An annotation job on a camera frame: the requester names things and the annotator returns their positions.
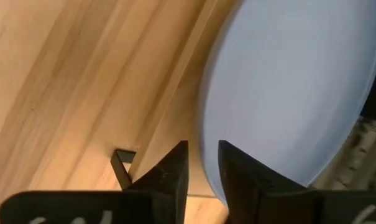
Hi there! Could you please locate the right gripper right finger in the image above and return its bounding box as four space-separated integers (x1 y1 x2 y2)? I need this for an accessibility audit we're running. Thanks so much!
218 139 376 224

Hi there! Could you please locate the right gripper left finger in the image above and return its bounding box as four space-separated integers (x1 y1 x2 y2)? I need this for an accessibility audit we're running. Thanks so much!
0 139 189 224

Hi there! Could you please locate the light grey plate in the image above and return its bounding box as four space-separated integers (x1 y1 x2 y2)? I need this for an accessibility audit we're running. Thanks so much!
198 0 376 206

